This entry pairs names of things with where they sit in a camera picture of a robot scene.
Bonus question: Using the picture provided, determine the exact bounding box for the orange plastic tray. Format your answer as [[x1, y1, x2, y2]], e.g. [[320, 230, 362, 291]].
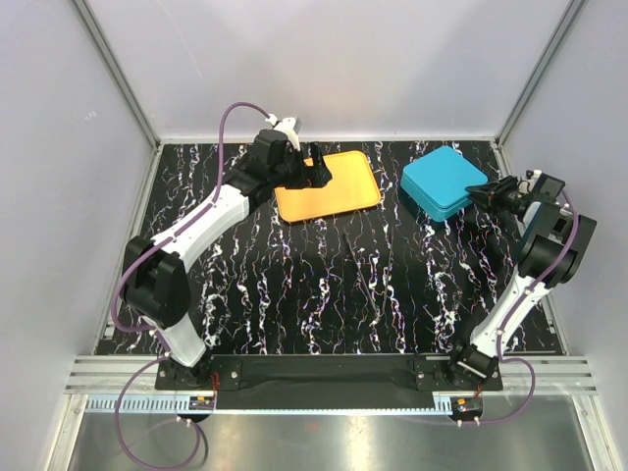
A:
[[275, 150, 381, 223]]

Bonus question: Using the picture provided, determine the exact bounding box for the teal chocolate box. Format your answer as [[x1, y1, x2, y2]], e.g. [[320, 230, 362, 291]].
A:
[[400, 183, 471, 222]]

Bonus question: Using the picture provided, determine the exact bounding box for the purple floor cable left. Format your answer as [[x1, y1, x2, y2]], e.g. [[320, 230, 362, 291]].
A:
[[113, 355, 207, 470]]

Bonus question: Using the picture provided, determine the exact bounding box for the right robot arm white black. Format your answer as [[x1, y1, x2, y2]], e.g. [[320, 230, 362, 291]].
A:
[[445, 170, 597, 390]]

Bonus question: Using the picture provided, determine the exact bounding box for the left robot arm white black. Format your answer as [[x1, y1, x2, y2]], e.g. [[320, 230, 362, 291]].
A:
[[112, 130, 333, 389]]

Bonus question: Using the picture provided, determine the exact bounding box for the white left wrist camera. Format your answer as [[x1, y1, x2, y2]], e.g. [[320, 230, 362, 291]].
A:
[[265, 114, 301, 150]]

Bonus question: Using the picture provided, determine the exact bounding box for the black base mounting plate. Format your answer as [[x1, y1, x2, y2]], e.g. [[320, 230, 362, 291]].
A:
[[155, 353, 503, 413]]

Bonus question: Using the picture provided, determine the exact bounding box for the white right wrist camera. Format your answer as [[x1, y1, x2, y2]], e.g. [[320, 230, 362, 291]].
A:
[[525, 169, 543, 184]]

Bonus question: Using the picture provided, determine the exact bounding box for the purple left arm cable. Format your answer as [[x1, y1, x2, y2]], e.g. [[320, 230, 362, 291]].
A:
[[111, 101, 274, 333]]

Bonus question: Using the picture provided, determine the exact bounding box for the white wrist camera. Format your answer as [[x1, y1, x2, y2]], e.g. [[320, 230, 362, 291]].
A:
[[265, 114, 301, 150], [525, 169, 543, 184]]

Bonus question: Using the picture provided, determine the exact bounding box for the teal box lid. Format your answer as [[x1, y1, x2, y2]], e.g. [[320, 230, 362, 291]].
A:
[[400, 146, 489, 190]]

